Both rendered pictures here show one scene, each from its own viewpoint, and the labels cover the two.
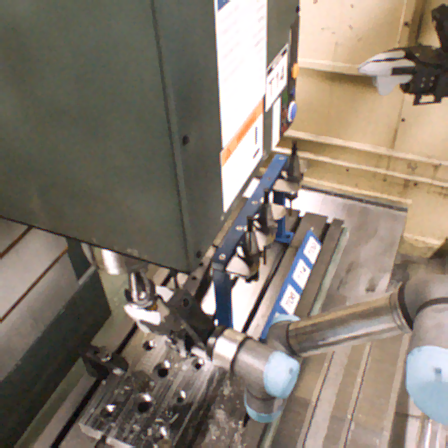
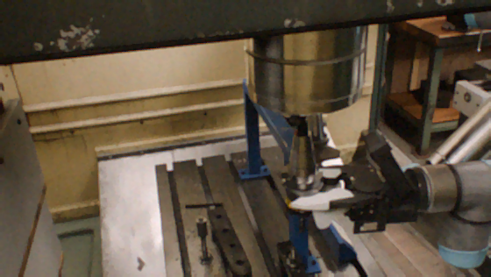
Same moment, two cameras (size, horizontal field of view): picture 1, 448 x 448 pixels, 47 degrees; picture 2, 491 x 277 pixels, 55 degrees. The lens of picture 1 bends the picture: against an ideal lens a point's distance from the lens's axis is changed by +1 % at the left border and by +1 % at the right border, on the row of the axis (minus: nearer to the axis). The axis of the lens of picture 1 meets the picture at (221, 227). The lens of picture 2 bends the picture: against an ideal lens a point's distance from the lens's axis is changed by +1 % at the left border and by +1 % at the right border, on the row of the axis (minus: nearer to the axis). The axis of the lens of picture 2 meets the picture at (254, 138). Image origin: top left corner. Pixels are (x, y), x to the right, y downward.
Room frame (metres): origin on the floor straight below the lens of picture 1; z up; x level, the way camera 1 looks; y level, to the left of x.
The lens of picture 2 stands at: (0.25, 0.61, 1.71)
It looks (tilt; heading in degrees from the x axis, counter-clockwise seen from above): 28 degrees down; 321
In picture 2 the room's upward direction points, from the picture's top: 3 degrees counter-clockwise
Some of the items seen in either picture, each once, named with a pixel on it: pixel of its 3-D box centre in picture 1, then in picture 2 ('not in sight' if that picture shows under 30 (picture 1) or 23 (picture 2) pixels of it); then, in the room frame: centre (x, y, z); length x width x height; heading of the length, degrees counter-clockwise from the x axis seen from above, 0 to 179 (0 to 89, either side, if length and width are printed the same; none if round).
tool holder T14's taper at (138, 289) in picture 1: (137, 278); (302, 152); (0.67, 0.17, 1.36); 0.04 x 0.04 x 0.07
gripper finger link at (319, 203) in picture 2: (143, 322); (322, 212); (0.63, 0.17, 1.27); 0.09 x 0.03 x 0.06; 69
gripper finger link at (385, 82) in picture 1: (385, 79); not in sight; (0.83, -0.31, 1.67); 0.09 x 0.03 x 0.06; 93
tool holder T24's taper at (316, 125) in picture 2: (249, 238); (315, 123); (0.86, -0.07, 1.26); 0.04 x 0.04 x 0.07
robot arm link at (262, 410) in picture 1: (266, 387); (458, 227); (0.52, -0.07, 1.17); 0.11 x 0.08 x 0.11; 156
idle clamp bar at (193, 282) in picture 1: (191, 292); (229, 247); (0.98, 0.10, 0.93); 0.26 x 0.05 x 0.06; 158
